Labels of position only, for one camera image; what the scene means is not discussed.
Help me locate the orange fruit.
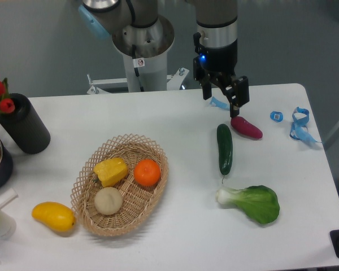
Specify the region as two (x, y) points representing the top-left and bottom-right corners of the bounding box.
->
(133, 159), (161, 186)

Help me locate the small blue tape roll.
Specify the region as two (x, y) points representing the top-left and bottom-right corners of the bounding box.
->
(270, 111), (284, 123)

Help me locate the beige round bun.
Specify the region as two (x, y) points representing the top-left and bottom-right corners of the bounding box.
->
(94, 187), (123, 215)

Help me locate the yellow bell pepper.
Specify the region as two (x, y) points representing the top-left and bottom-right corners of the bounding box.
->
(93, 158), (128, 187)

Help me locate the yellow mango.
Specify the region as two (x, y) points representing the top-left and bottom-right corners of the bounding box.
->
(32, 202), (76, 233)

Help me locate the black ribbed vase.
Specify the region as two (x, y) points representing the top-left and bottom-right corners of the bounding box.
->
(0, 93), (51, 154)

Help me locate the woven wicker basket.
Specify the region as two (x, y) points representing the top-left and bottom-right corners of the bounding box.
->
(71, 134), (169, 237)

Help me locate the green cucumber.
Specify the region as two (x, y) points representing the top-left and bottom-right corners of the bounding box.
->
(216, 124), (233, 176)

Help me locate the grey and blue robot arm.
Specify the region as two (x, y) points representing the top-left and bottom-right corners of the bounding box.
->
(79, 1), (249, 117)

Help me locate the blue ribbon strap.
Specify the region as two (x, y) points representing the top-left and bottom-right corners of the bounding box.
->
(289, 106), (323, 145)

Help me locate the white cylinder bottle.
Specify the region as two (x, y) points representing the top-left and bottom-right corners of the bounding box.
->
(0, 209), (16, 239)

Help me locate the purple sweet potato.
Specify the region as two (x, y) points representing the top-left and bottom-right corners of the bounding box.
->
(231, 116), (263, 139)

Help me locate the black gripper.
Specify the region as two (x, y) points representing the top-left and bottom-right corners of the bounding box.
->
(193, 32), (249, 118)

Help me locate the blue curved strip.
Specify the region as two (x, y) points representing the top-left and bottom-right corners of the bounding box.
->
(209, 97), (230, 111)

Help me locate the white flat block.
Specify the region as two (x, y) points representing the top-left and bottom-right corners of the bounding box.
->
(0, 188), (18, 209)

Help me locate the green bok choy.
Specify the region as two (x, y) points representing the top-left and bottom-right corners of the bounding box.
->
(215, 185), (280, 225)

